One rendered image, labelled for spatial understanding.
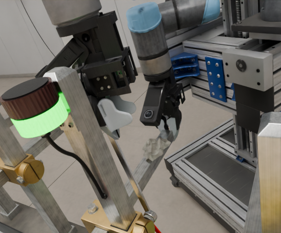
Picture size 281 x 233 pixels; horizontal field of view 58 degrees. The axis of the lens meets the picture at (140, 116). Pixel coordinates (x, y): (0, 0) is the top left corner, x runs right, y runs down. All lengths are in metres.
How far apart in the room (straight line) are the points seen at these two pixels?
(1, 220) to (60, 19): 0.73
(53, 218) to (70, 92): 0.43
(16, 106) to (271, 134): 0.24
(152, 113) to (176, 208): 1.09
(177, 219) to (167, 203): 0.13
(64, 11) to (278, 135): 0.28
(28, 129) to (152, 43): 0.36
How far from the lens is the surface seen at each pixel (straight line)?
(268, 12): 0.79
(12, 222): 0.92
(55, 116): 0.30
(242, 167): 1.50
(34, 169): 0.59
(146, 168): 0.59
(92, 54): 0.39
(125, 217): 0.47
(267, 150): 0.24
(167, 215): 1.60
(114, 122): 0.43
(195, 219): 1.55
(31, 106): 0.29
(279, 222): 0.31
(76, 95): 0.34
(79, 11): 0.36
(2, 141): 0.57
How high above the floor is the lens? 1.24
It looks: 29 degrees down
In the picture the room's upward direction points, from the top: 17 degrees counter-clockwise
